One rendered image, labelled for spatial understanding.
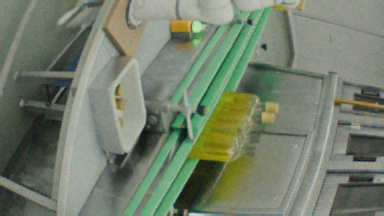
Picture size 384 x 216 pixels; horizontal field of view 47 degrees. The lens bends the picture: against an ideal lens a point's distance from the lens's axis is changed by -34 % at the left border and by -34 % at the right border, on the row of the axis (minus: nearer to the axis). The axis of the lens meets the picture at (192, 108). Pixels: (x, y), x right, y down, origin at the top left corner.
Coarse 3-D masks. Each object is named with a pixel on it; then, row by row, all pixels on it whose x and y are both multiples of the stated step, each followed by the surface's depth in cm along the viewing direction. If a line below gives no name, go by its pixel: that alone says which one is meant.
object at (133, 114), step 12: (132, 60) 171; (132, 72) 176; (132, 84) 178; (120, 96) 182; (132, 96) 181; (132, 108) 183; (132, 120) 184; (144, 120) 184; (120, 132) 168; (132, 132) 180; (120, 144) 172; (132, 144) 177
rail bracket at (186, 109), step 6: (186, 96) 179; (168, 102) 184; (186, 102) 180; (162, 108) 183; (168, 108) 183; (174, 108) 182; (180, 108) 182; (186, 108) 180; (192, 108) 181; (198, 108) 180; (204, 108) 179; (186, 114) 182; (204, 114) 180; (186, 120) 184; (186, 138) 187; (192, 138) 187
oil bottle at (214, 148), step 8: (200, 136) 192; (208, 136) 191; (200, 144) 189; (208, 144) 188; (216, 144) 188; (224, 144) 187; (232, 144) 187; (240, 144) 188; (192, 152) 191; (200, 152) 190; (208, 152) 189; (216, 152) 187; (224, 152) 186; (232, 152) 186; (216, 160) 189; (224, 160) 188; (232, 160) 188
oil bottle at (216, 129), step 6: (204, 126) 195; (210, 126) 194; (216, 126) 194; (222, 126) 194; (228, 126) 193; (234, 126) 193; (240, 126) 192; (204, 132) 193; (210, 132) 192; (216, 132) 192; (222, 132) 191; (228, 132) 191; (234, 132) 190; (240, 132) 190; (246, 132) 193; (240, 138) 190
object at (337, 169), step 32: (256, 64) 256; (288, 96) 236; (320, 96) 232; (352, 96) 231; (288, 128) 219; (320, 128) 210; (352, 128) 211; (320, 160) 194; (352, 160) 194; (192, 192) 198; (320, 192) 186; (352, 192) 178
